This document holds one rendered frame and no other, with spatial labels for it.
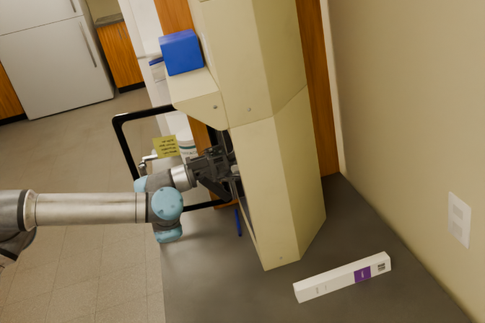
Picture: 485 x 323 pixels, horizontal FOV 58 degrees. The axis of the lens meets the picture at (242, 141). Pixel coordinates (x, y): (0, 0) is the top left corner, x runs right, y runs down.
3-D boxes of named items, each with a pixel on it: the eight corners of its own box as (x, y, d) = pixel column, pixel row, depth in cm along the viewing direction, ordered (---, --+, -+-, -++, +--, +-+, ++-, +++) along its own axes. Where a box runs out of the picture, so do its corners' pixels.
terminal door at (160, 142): (234, 202, 151) (206, 96, 132) (148, 219, 152) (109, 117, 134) (233, 200, 151) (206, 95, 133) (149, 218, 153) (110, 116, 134)
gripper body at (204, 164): (228, 153, 119) (185, 167, 118) (235, 179, 123) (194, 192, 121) (223, 142, 125) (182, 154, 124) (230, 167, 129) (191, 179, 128)
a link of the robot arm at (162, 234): (156, 238, 109) (146, 197, 113) (155, 246, 119) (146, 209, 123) (187, 229, 112) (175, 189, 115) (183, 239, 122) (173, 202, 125)
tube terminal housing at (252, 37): (307, 189, 157) (270, -35, 122) (345, 246, 129) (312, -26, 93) (240, 210, 154) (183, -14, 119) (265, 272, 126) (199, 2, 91)
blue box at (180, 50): (199, 58, 127) (192, 27, 123) (204, 67, 118) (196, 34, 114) (166, 67, 126) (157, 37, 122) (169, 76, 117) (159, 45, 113)
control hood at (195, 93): (209, 87, 133) (201, 56, 128) (230, 129, 104) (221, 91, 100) (172, 97, 132) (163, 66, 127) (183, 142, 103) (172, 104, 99)
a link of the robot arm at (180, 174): (180, 198, 121) (177, 184, 128) (195, 193, 122) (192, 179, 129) (172, 176, 118) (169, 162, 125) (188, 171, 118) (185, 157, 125)
